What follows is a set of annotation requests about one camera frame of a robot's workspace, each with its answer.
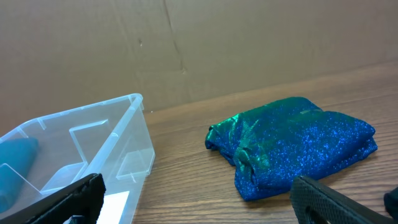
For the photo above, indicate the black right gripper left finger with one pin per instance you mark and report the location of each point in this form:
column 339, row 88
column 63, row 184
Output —
column 81, row 201

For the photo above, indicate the black garment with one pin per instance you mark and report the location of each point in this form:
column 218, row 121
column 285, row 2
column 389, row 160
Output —
column 391, row 203

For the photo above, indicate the sparkly blue green fabric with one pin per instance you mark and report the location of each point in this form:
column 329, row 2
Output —
column 271, row 145

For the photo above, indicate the blue denim cloth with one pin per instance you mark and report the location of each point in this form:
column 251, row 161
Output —
column 17, row 158

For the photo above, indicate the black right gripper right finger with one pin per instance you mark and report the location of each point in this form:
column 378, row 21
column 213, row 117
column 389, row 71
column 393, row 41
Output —
column 314, row 202

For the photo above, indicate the clear plastic storage container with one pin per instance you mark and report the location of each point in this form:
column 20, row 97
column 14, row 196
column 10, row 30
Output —
column 110, row 138

